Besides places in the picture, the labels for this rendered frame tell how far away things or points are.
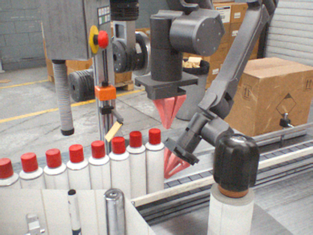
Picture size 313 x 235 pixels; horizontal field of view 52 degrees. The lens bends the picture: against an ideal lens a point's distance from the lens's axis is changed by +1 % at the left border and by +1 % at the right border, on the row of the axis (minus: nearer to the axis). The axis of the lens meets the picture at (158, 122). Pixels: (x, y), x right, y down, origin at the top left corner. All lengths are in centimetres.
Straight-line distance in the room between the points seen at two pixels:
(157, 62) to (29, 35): 582
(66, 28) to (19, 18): 556
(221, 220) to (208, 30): 36
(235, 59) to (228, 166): 45
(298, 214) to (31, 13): 578
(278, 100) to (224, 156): 78
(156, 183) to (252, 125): 55
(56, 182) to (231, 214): 40
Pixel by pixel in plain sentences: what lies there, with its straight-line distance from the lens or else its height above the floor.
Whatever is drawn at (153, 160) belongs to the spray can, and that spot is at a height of 101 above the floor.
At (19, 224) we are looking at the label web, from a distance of 77.
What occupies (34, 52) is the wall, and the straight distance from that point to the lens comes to 639.
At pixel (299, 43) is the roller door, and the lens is 552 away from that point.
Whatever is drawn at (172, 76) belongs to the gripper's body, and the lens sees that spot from 56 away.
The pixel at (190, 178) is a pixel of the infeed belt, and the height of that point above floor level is 88.
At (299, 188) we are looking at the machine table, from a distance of 115.
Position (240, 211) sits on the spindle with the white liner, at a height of 105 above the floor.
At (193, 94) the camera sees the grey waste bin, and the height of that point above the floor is 32.
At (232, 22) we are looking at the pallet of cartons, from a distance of 482.
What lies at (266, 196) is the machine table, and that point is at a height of 83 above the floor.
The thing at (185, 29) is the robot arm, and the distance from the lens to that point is 49.
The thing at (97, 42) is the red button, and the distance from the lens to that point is 72.
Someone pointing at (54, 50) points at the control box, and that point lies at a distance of 74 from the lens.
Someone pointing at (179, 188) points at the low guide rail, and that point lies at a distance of 91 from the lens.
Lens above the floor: 144
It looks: 24 degrees down
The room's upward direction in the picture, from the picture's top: straight up
